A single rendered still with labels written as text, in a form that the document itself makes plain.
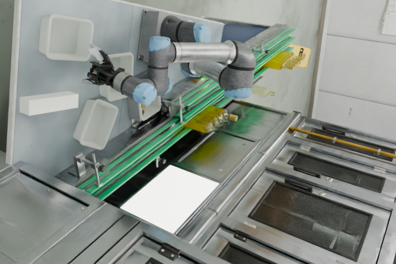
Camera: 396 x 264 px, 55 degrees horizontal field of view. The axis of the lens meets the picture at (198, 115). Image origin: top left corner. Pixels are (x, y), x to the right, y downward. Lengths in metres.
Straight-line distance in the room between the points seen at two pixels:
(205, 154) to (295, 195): 0.55
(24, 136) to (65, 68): 0.33
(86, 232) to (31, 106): 0.57
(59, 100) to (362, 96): 7.15
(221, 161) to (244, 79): 0.68
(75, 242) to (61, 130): 0.67
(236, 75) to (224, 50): 0.13
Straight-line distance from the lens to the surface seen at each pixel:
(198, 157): 2.18
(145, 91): 1.33
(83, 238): 1.30
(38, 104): 1.64
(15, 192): 1.59
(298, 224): 1.89
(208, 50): 1.50
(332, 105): 8.53
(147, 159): 2.03
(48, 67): 1.71
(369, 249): 1.86
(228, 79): 1.63
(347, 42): 8.00
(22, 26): 1.61
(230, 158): 2.18
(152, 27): 2.02
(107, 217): 1.35
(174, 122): 2.19
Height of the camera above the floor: 2.08
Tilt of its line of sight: 29 degrees down
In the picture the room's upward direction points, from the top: 106 degrees clockwise
